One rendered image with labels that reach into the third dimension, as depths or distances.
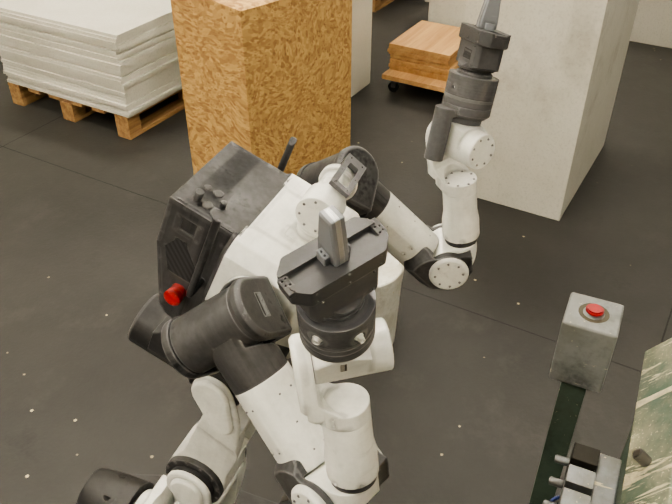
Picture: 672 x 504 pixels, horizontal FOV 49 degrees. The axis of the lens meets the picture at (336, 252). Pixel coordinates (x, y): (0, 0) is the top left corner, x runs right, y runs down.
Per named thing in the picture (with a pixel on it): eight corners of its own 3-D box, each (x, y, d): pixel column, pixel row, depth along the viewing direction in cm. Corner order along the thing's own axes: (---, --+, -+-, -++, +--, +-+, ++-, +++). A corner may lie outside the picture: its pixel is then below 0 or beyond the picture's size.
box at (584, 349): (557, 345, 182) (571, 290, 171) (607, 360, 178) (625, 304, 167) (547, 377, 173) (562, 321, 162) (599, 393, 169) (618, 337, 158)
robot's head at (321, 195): (284, 230, 113) (303, 190, 107) (308, 196, 120) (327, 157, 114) (321, 251, 113) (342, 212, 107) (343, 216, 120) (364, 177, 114)
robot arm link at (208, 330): (210, 410, 104) (159, 329, 103) (235, 385, 112) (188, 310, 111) (274, 376, 100) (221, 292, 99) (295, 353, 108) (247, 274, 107)
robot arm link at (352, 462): (342, 448, 89) (355, 548, 99) (394, 400, 95) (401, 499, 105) (282, 411, 96) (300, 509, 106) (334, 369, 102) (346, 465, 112)
